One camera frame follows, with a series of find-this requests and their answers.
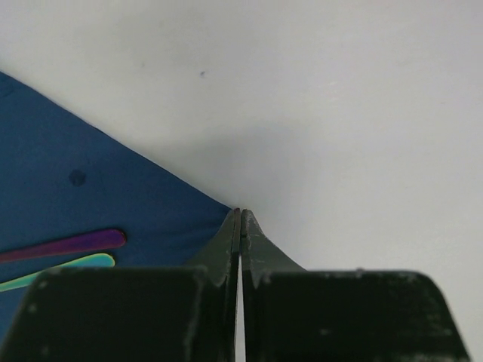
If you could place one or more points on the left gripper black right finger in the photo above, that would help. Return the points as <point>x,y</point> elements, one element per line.
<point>292,314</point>

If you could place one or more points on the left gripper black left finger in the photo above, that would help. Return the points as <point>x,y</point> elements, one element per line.
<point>185,313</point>

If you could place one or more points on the iridescent metal fork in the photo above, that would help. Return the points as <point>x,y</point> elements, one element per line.
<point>94,260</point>

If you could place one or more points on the purple metal spoon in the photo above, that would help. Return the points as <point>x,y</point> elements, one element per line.
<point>91,241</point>

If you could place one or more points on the dark blue paper napkin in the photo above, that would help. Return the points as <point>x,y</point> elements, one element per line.
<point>62,177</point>

